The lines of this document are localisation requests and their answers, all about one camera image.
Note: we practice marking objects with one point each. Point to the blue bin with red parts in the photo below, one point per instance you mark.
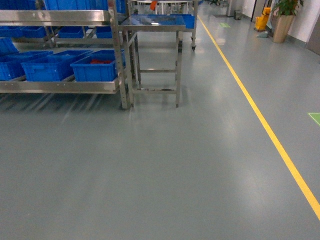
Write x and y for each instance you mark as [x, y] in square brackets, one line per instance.
[84, 71]

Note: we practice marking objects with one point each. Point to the red parts in bin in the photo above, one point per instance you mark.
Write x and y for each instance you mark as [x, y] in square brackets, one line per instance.
[98, 61]

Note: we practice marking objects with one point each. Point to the stainless steel shelf rack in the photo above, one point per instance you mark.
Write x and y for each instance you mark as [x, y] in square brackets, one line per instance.
[70, 84]

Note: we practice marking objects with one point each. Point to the blue plastic bin on shelf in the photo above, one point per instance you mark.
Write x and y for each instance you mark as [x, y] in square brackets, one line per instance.
[54, 67]
[11, 64]

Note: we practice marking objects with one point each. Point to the stainless steel side table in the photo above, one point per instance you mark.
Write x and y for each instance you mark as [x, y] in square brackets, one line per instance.
[153, 46]

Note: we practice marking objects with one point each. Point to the yellow mop bucket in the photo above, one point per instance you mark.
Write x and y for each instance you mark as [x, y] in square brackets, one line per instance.
[261, 21]

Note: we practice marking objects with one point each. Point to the potted plant in tan pot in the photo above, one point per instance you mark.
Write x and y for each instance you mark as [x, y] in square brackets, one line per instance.
[285, 11]

